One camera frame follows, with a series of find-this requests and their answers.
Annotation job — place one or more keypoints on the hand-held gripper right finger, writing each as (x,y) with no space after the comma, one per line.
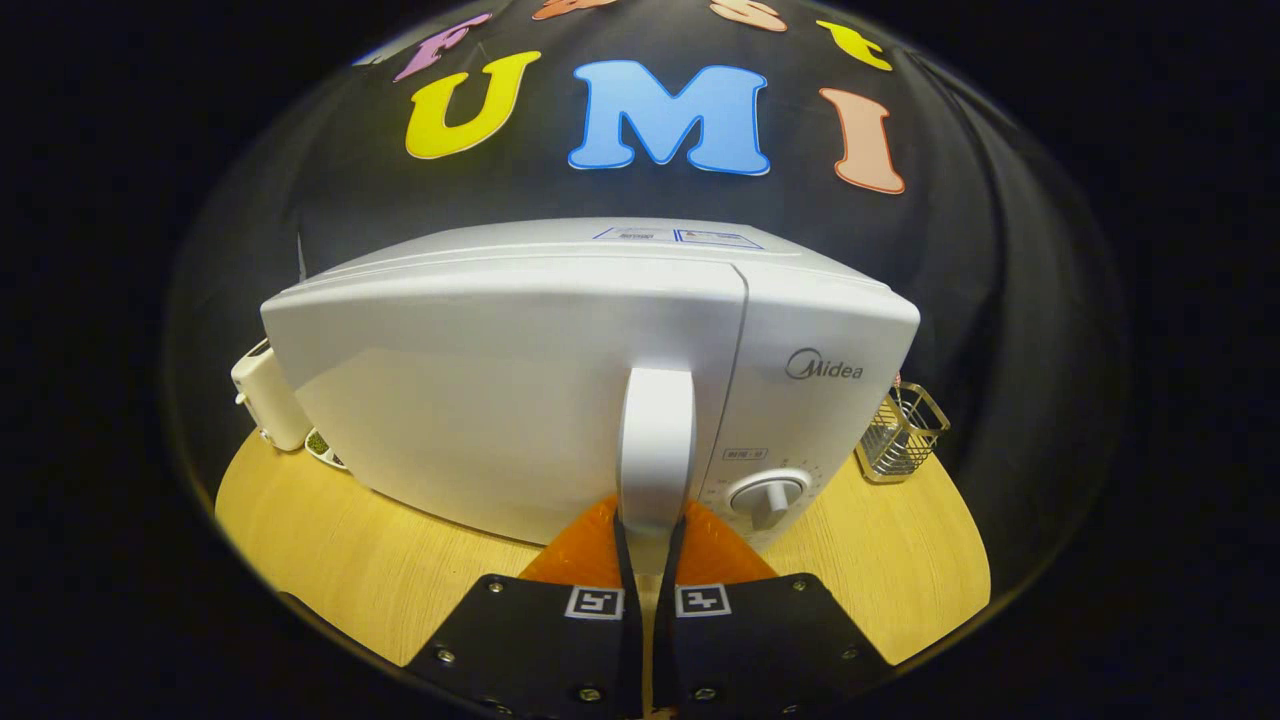
(665,650)

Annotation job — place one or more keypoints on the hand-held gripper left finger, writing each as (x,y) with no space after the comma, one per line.
(632,660)

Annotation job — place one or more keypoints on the white microwave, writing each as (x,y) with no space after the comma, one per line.
(500,380)

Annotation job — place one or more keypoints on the white divided dish of beans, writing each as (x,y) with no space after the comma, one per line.
(322,447)

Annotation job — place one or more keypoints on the cream toaster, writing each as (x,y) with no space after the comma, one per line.
(270,400)

